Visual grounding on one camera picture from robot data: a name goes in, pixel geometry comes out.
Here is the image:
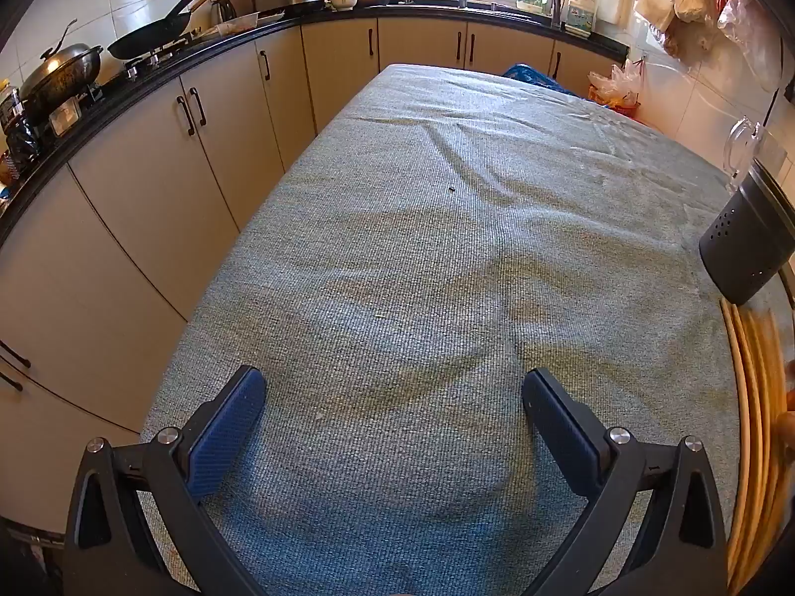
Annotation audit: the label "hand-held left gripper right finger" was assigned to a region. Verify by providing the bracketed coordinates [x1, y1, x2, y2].
[520, 368, 729, 596]

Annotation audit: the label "small white container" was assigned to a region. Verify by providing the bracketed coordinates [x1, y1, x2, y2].
[48, 102, 81, 138]

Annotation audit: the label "group of wooden chopsticks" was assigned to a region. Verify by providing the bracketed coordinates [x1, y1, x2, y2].
[719, 298, 795, 596]

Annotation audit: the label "grey-green table cloth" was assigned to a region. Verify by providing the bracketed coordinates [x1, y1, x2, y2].
[140, 62, 743, 596]

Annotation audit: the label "dark grey utensil holder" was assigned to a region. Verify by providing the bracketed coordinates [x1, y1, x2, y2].
[699, 158, 795, 306]

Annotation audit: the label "white rectangular dish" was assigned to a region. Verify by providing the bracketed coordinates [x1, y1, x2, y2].
[216, 12, 260, 37]

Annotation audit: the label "white plastic bag with oranges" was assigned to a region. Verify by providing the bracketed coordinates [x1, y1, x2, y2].
[587, 62, 643, 114]

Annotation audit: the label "beige kitchen base cabinets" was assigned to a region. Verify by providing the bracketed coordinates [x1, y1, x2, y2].
[0, 15, 622, 535]

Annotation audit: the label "blue plastic bag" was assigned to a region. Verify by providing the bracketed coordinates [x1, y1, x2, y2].
[502, 63, 581, 97]

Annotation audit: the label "black wok with lid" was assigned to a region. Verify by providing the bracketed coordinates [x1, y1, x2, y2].
[18, 18, 104, 125]

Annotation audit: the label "gas stove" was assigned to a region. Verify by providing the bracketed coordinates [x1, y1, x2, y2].
[37, 28, 212, 106]

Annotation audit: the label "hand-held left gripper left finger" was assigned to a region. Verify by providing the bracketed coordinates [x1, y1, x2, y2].
[62, 365, 269, 596]

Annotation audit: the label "white green detergent jug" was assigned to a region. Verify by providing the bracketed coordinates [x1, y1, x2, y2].
[562, 0, 598, 35]

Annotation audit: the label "dark condiment jars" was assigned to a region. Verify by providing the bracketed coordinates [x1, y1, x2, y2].
[0, 77, 39, 176]

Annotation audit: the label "black kitchen countertop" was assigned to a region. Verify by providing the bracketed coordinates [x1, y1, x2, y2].
[0, 3, 628, 243]

